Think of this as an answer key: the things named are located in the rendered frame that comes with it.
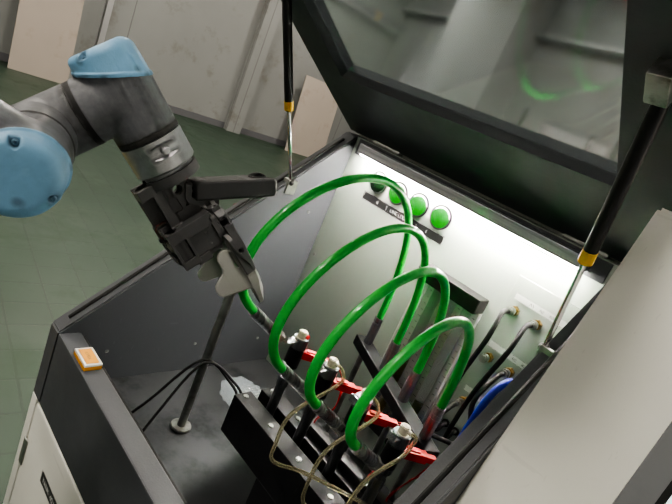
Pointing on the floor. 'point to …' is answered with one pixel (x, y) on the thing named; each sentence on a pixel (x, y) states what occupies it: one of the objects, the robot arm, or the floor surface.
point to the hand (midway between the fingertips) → (252, 284)
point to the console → (595, 393)
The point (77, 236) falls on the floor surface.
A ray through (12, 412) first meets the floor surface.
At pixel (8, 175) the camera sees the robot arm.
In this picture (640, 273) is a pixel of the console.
